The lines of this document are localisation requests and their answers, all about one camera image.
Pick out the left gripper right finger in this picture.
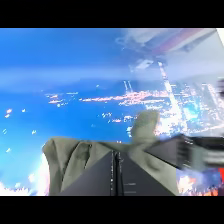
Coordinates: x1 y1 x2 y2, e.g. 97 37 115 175
115 151 177 197

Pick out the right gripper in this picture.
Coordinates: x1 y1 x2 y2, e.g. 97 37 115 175
145 134 224 170

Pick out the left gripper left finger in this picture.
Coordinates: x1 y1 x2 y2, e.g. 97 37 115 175
59 150 116 197

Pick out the dark green garment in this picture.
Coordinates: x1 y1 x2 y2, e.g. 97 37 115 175
41 109 180 197

